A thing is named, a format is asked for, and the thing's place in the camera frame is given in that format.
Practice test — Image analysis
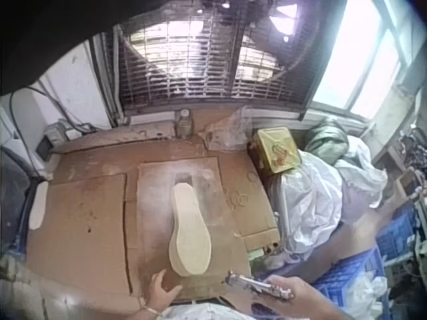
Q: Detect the person's right hand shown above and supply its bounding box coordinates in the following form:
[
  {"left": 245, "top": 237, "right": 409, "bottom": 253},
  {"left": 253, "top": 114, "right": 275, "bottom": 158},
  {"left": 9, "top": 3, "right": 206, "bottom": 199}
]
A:
[{"left": 256, "top": 275, "right": 322, "bottom": 313}]

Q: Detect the yellow metal tin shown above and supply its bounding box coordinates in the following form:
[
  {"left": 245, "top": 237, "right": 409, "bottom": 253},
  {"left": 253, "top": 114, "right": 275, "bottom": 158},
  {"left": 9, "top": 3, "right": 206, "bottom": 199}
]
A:
[{"left": 247, "top": 127, "right": 303, "bottom": 175}]

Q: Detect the cream shoe sole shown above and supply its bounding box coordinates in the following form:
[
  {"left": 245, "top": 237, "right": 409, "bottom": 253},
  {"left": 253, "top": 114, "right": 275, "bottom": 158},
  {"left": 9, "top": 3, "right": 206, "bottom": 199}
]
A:
[
  {"left": 28, "top": 181, "right": 50, "bottom": 231},
  {"left": 168, "top": 182, "right": 212, "bottom": 277}
]

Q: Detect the metal spray gun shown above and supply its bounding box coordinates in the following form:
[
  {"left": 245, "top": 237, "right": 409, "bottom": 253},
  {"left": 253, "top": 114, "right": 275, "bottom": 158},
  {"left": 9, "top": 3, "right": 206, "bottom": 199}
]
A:
[{"left": 226, "top": 270, "right": 295, "bottom": 301}]

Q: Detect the grey electrical box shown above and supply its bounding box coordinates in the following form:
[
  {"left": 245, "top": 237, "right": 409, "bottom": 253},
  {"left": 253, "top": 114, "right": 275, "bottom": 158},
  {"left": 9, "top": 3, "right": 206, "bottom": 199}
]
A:
[{"left": 34, "top": 122, "right": 69, "bottom": 161}]

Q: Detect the clear plastic bag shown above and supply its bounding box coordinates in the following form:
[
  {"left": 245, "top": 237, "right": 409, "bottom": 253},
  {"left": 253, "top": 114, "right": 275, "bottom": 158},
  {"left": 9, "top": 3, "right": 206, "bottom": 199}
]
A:
[{"left": 198, "top": 105, "right": 254, "bottom": 151}]

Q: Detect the person's left hand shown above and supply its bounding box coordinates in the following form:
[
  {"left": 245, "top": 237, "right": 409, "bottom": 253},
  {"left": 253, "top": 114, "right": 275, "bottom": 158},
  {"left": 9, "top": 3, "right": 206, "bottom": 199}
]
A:
[{"left": 147, "top": 269, "right": 183, "bottom": 315}]

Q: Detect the white plastic sheet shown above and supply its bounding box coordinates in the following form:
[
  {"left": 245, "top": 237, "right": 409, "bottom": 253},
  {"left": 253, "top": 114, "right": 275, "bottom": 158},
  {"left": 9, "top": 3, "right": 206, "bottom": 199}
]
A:
[{"left": 269, "top": 137, "right": 390, "bottom": 266}]

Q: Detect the dark blue container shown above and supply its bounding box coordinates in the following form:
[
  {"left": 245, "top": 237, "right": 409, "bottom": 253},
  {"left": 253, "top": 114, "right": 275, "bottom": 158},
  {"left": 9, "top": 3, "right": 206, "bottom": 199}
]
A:
[{"left": 0, "top": 148, "right": 33, "bottom": 257}]

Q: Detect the stained cardboard sheet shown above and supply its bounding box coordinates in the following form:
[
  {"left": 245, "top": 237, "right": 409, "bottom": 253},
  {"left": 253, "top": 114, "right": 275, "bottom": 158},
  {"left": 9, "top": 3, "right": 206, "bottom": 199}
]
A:
[{"left": 135, "top": 155, "right": 252, "bottom": 303}]

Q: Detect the glass jar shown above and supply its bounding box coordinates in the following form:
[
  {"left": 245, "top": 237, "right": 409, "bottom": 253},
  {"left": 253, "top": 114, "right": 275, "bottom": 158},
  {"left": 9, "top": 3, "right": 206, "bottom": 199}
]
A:
[{"left": 173, "top": 108, "right": 195, "bottom": 140}]

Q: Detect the large brown cardboard sheet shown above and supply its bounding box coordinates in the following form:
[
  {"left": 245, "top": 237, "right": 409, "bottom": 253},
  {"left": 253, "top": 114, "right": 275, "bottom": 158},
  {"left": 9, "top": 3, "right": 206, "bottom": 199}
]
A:
[{"left": 25, "top": 173, "right": 134, "bottom": 301}]

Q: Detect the window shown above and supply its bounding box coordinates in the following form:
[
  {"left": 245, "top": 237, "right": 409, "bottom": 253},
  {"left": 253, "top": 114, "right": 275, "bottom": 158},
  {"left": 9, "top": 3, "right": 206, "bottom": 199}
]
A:
[{"left": 312, "top": 0, "right": 413, "bottom": 119}]

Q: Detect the green bag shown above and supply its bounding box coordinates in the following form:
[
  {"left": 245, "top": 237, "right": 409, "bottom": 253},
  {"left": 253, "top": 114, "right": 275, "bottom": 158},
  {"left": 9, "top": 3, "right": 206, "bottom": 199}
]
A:
[{"left": 304, "top": 119, "right": 350, "bottom": 165}]

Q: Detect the cluttered shelf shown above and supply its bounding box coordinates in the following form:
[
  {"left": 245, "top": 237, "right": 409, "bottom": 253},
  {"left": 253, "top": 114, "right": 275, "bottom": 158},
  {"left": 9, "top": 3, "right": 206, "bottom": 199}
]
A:
[{"left": 375, "top": 125, "right": 427, "bottom": 204}]

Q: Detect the brown plank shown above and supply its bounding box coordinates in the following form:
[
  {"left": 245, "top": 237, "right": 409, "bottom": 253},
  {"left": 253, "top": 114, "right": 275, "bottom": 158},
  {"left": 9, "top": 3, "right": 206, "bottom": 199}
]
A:
[{"left": 293, "top": 195, "right": 410, "bottom": 284}]

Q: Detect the blue plastic crate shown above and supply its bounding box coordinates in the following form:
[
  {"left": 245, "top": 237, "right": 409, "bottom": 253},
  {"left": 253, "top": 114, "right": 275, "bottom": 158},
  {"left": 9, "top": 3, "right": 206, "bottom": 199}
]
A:
[
  {"left": 375, "top": 201, "right": 420, "bottom": 257},
  {"left": 312, "top": 245, "right": 386, "bottom": 320}
]

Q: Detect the black cable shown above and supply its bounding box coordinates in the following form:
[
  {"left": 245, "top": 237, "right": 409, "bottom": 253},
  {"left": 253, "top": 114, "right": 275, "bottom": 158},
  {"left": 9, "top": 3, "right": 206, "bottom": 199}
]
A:
[{"left": 9, "top": 79, "right": 93, "bottom": 133}]

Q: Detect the pale wrist thread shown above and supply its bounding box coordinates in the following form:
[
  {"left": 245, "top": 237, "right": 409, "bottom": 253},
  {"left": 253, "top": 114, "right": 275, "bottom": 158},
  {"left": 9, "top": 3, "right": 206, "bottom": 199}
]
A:
[{"left": 139, "top": 303, "right": 161, "bottom": 316}]

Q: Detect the grilled exhaust fan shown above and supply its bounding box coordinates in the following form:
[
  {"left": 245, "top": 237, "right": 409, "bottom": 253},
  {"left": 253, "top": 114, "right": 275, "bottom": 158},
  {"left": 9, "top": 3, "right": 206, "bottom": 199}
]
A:
[{"left": 115, "top": 0, "right": 318, "bottom": 116}]

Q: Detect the brown cardboard base sheet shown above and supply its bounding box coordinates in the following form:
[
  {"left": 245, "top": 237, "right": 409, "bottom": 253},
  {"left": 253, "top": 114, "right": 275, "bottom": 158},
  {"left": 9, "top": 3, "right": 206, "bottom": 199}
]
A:
[{"left": 46, "top": 128, "right": 282, "bottom": 254}]

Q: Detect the crumpled white plastic bag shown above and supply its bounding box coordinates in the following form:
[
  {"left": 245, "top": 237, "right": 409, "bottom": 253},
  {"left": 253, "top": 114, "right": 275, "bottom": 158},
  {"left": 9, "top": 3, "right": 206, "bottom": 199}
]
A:
[{"left": 345, "top": 275, "right": 390, "bottom": 319}]

